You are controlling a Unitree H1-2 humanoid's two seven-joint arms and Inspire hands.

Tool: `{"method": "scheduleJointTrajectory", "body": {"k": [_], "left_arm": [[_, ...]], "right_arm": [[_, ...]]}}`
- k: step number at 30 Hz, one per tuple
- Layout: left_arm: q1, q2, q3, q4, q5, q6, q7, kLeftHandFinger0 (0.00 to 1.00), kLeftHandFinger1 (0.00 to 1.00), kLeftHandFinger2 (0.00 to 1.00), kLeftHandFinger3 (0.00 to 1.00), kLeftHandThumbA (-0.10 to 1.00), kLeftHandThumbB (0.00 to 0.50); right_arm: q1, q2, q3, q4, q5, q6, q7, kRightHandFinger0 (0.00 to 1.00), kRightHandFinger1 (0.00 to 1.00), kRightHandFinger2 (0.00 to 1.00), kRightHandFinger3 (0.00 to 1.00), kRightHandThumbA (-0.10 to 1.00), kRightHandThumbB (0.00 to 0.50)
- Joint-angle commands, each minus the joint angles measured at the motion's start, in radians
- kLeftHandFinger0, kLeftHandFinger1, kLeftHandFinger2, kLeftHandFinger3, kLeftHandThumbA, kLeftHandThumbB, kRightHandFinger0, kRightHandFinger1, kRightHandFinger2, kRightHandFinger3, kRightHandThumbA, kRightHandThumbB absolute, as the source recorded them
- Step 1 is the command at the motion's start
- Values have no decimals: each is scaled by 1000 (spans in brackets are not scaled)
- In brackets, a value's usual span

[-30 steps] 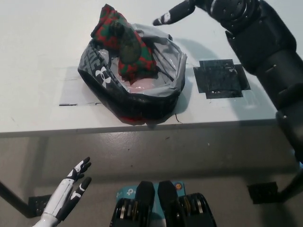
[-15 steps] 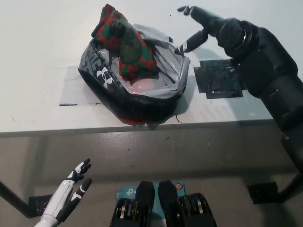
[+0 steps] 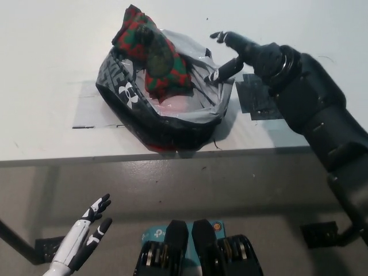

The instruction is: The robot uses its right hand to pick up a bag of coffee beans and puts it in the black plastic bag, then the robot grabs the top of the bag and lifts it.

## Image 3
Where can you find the clear tape patch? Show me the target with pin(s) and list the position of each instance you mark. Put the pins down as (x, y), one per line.
(86, 106)

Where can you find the black table leg bar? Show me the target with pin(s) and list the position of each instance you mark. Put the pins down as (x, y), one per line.
(17, 241)

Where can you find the black tape patch on table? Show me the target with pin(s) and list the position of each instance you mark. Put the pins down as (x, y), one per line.
(253, 97)

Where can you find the red and green patterned cloth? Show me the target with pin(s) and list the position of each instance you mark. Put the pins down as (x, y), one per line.
(129, 43)

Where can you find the teal router box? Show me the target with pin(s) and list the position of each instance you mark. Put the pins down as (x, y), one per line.
(152, 235)

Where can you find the black grey plastic shopping bag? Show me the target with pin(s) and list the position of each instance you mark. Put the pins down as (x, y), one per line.
(115, 80)

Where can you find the black thread scrap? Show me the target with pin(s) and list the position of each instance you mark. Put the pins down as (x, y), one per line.
(215, 143)
(327, 58)

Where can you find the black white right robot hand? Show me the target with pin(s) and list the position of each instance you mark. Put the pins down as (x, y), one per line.
(256, 54)

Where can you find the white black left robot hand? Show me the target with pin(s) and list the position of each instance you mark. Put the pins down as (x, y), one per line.
(76, 238)

